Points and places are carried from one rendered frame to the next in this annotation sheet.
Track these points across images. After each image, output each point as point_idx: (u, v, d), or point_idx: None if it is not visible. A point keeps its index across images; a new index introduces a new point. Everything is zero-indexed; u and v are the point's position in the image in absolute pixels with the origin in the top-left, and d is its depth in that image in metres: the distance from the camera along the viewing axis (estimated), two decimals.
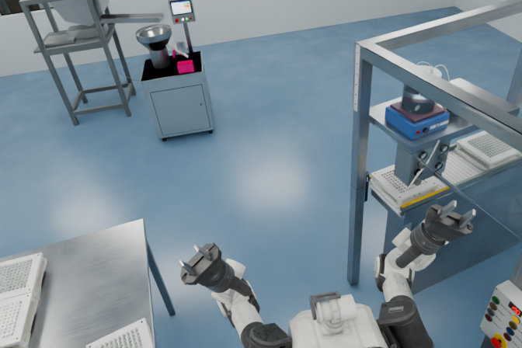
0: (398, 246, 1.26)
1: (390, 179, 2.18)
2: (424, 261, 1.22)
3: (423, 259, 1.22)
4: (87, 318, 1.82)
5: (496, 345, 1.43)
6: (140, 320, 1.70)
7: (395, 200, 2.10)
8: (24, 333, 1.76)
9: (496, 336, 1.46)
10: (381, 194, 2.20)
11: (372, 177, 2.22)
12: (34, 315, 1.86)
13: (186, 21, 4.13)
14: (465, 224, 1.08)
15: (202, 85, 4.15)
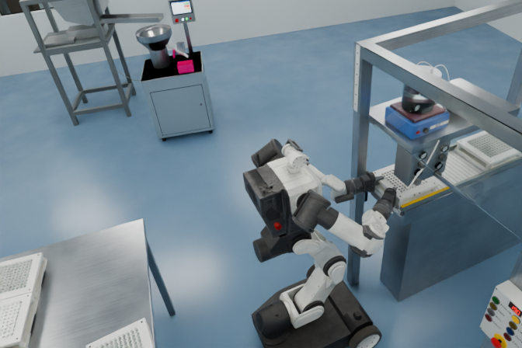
0: None
1: (390, 179, 2.17)
2: None
3: None
4: (87, 318, 1.82)
5: (496, 345, 1.43)
6: (140, 320, 1.70)
7: (395, 199, 2.10)
8: (24, 333, 1.76)
9: (496, 336, 1.46)
10: (381, 194, 2.20)
11: None
12: (34, 315, 1.86)
13: (186, 21, 4.13)
14: None
15: (202, 85, 4.15)
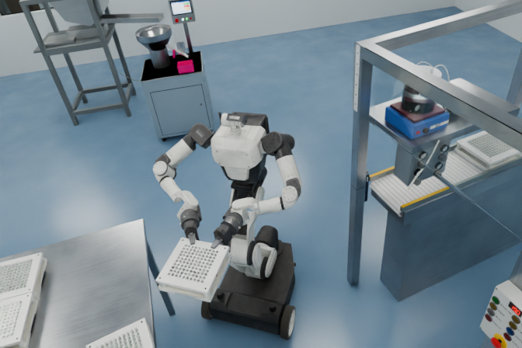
0: None
1: (207, 255, 1.80)
2: (196, 206, 2.05)
3: (196, 207, 2.05)
4: (87, 318, 1.82)
5: (496, 345, 1.43)
6: (140, 320, 1.70)
7: None
8: (24, 333, 1.76)
9: (496, 336, 1.46)
10: (381, 194, 2.20)
11: None
12: (34, 315, 1.86)
13: (186, 21, 4.13)
14: (195, 236, 1.88)
15: (202, 85, 4.15)
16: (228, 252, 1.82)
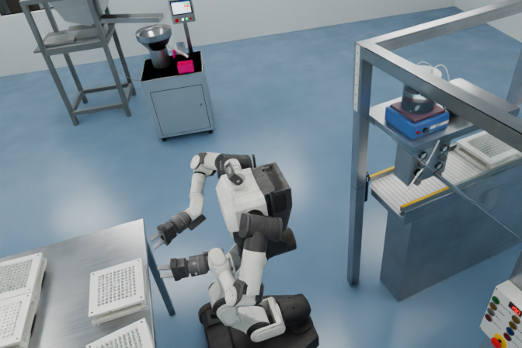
0: None
1: (130, 289, 1.85)
2: (197, 216, 2.04)
3: (196, 217, 2.04)
4: (87, 318, 1.82)
5: (496, 345, 1.43)
6: (140, 320, 1.70)
7: None
8: (24, 333, 1.76)
9: (496, 336, 1.46)
10: (381, 194, 2.20)
11: None
12: (34, 315, 1.86)
13: (186, 21, 4.13)
14: (158, 236, 1.93)
15: (202, 85, 4.15)
16: (143, 303, 1.80)
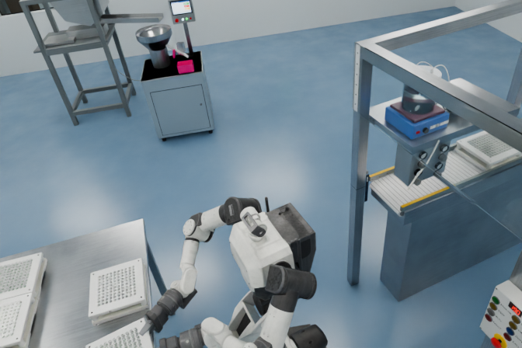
0: None
1: (130, 289, 1.85)
2: (189, 294, 1.79)
3: (188, 294, 1.79)
4: (87, 318, 1.82)
5: (496, 345, 1.43)
6: (140, 320, 1.70)
7: None
8: (24, 333, 1.76)
9: (496, 336, 1.46)
10: (381, 194, 2.20)
11: None
12: (34, 315, 1.86)
13: (186, 21, 4.13)
14: (149, 328, 1.66)
15: (202, 85, 4.15)
16: (143, 303, 1.80)
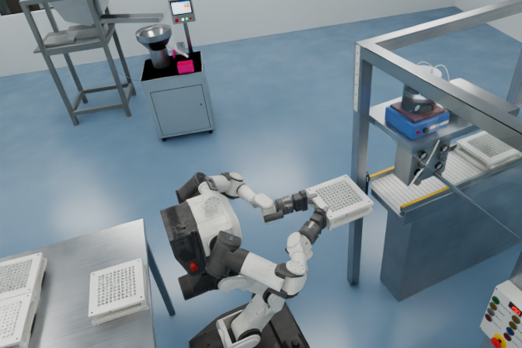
0: None
1: (130, 289, 1.85)
2: None
3: None
4: (87, 318, 1.82)
5: (496, 345, 1.43)
6: (332, 217, 1.91)
7: None
8: (24, 333, 1.76)
9: (496, 336, 1.46)
10: (381, 194, 2.20)
11: None
12: (34, 315, 1.86)
13: (186, 21, 4.13)
14: None
15: (202, 85, 4.15)
16: (143, 303, 1.80)
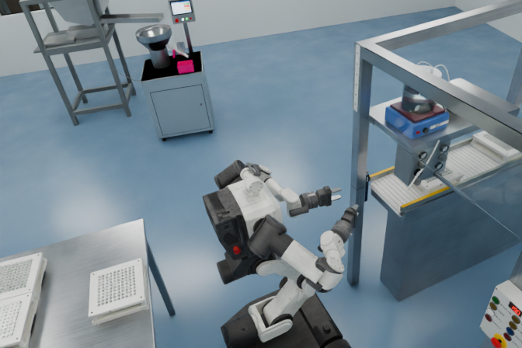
0: None
1: (130, 289, 1.85)
2: None
3: None
4: (87, 318, 1.82)
5: (496, 345, 1.43)
6: (428, 187, 2.08)
7: None
8: (24, 333, 1.76)
9: (496, 336, 1.46)
10: (399, 186, 2.23)
11: None
12: (34, 315, 1.86)
13: (186, 21, 4.13)
14: None
15: (202, 85, 4.15)
16: (143, 303, 1.80)
